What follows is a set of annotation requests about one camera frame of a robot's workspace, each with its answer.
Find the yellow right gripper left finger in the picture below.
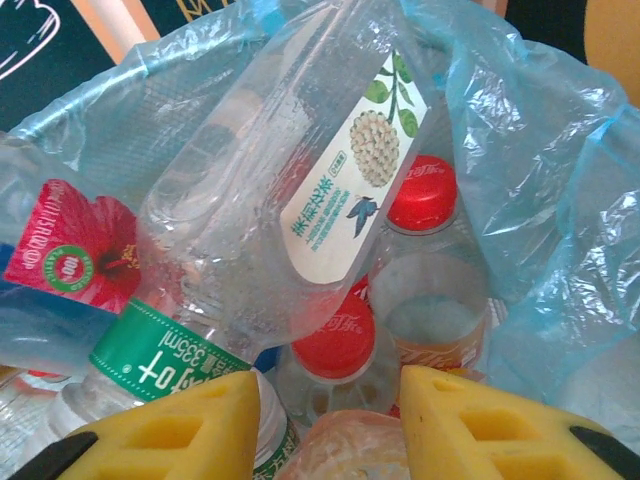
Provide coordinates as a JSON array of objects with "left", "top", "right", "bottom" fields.
[{"left": 7, "top": 370, "right": 262, "bottom": 480}]

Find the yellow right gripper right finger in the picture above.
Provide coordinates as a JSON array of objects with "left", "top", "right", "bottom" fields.
[{"left": 399, "top": 364, "right": 640, "bottom": 480}]

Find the clear bottle green neck band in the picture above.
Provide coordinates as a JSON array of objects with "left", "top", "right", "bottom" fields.
[{"left": 47, "top": 294, "right": 304, "bottom": 480}]

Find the red label cola bottle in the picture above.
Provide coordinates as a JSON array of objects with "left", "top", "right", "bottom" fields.
[
  {"left": 370, "top": 153, "right": 490, "bottom": 374},
  {"left": 277, "top": 298, "right": 404, "bottom": 431}
]

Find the blue label bottle blue cap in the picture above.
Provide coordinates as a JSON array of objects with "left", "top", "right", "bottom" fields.
[{"left": 0, "top": 239, "right": 131, "bottom": 376}]

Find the clear water bottle red label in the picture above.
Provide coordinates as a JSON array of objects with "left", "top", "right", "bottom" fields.
[{"left": 0, "top": 132, "right": 151, "bottom": 321}]

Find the square clear botanical label bottle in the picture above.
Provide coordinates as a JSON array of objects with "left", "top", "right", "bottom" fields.
[{"left": 136, "top": 7, "right": 434, "bottom": 352}]

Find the blue plastic bin liner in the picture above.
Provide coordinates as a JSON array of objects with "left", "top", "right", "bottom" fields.
[{"left": 0, "top": 0, "right": 640, "bottom": 419}]

